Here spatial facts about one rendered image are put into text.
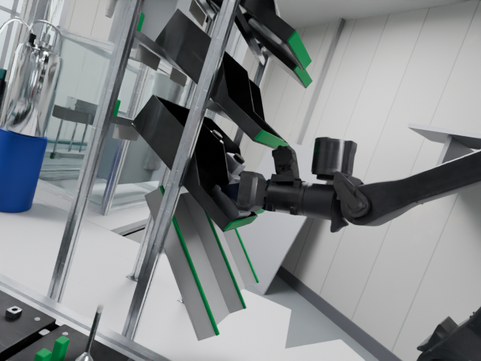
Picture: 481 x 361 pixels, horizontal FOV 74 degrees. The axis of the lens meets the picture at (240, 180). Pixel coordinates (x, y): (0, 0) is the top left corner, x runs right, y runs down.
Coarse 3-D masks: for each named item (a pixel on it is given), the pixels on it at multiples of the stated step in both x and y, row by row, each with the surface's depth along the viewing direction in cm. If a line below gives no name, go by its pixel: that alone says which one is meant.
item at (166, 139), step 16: (144, 112) 61; (160, 112) 59; (176, 112) 69; (144, 128) 60; (160, 128) 59; (176, 128) 58; (160, 144) 59; (176, 144) 58; (208, 144) 69; (192, 160) 56; (208, 160) 69; (224, 160) 68; (192, 176) 56; (208, 176) 69; (224, 176) 68; (192, 192) 56; (208, 192) 62; (208, 208) 55; (224, 224) 54; (240, 224) 59
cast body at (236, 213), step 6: (234, 180) 58; (216, 186) 62; (210, 192) 62; (216, 192) 62; (222, 192) 59; (216, 198) 59; (222, 198) 59; (228, 198) 58; (222, 204) 59; (228, 204) 58; (234, 204) 58; (222, 210) 59; (228, 210) 58; (234, 210) 57; (228, 216) 58; (234, 216) 57; (240, 216) 58; (246, 216) 60
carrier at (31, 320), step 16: (0, 304) 52; (16, 304) 53; (0, 320) 48; (16, 320) 50; (32, 320) 51; (48, 320) 52; (0, 336) 46; (16, 336) 47; (32, 336) 48; (0, 352) 43
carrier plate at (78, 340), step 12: (48, 336) 49; (60, 336) 49; (72, 336) 50; (84, 336) 51; (36, 348) 46; (48, 348) 46; (72, 348) 48; (84, 348) 49; (96, 348) 49; (108, 348) 50; (12, 360) 43; (24, 360) 43; (108, 360) 48; (120, 360) 49; (132, 360) 49
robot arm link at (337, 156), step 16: (320, 144) 51; (336, 144) 50; (352, 144) 49; (320, 160) 51; (336, 160) 50; (352, 160) 50; (336, 176) 47; (352, 176) 51; (336, 192) 47; (352, 192) 45; (352, 208) 45; (368, 208) 44
